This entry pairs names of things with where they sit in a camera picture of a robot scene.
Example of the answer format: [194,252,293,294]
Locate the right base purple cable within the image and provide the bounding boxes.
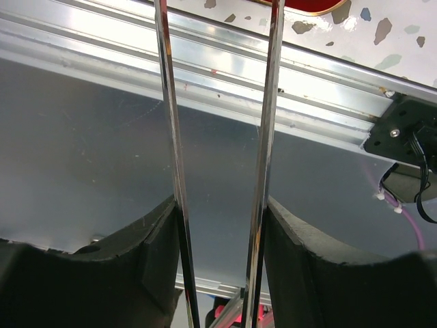
[361,160,427,252]

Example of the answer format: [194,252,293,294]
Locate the right black base bracket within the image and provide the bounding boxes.
[363,95,436,167]

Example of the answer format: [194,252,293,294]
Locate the aluminium frame rail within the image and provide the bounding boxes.
[1,1,436,151]

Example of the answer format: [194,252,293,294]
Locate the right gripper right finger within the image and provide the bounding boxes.
[264,199,436,327]

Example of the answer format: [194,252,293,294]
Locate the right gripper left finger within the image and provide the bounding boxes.
[1,197,180,327]

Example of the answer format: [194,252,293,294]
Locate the red rectangular tray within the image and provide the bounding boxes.
[283,0,352,16]

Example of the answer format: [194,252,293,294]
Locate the metal tongs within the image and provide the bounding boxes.
[154,1,285,327]

